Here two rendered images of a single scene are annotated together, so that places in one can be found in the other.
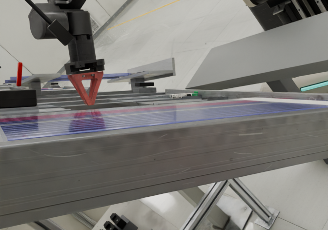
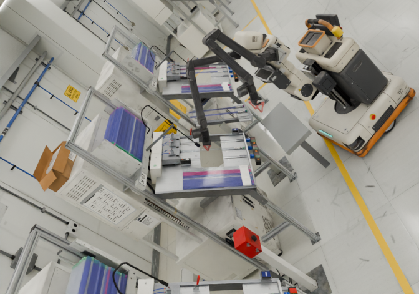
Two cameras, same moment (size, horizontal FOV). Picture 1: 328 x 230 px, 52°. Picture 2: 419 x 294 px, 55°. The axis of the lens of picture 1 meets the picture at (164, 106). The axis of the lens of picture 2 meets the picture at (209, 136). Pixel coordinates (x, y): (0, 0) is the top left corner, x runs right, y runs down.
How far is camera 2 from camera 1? 2.62 m
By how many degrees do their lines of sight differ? 38
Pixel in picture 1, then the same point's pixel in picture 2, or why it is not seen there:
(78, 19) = (204, 133)
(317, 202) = (309, 180)
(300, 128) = (227, 191)
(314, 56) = (284, 146)
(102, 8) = not seen: outside the picture
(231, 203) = (286, 163)
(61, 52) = not seen: outside the picture
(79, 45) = (204, 138)
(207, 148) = (207, 193)
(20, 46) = not seen: outside the picture
